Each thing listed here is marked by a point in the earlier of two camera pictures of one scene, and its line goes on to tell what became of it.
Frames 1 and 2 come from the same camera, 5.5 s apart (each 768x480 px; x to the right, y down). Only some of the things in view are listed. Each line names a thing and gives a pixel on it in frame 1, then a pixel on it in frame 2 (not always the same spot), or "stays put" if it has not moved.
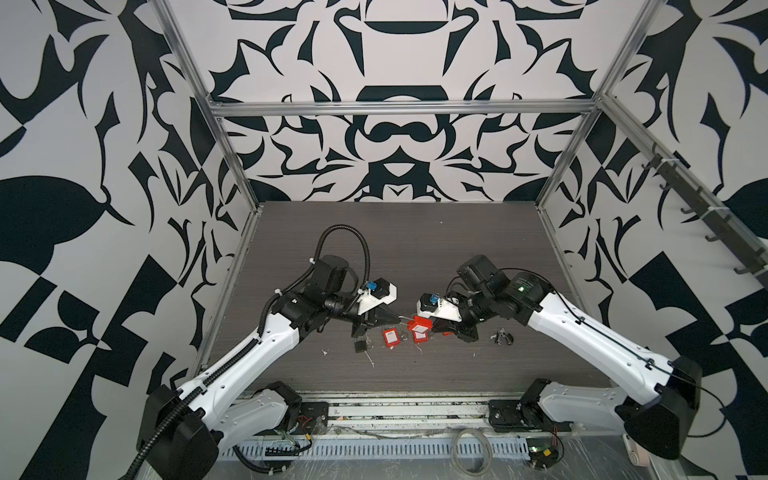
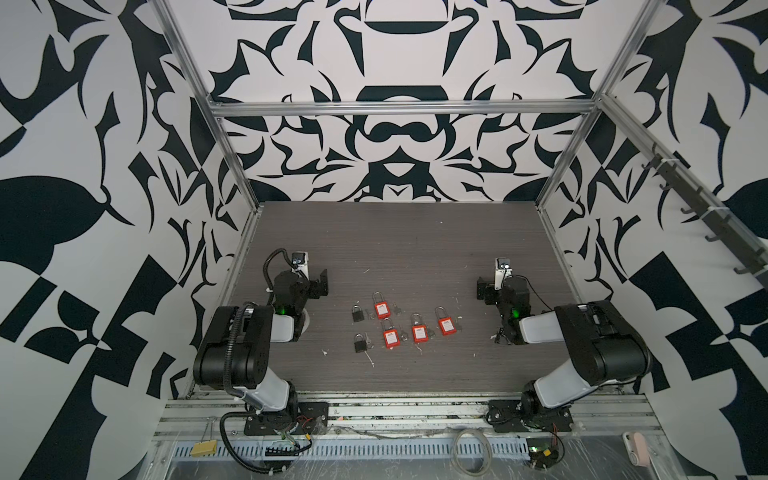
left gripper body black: [360, 323] to [314, 291]
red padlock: [391, 337] stays put
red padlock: [420, 337] stays put
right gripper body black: [465, 327] to [493, 296]
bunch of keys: [502, 334] stays put
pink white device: [636, 453] stays put
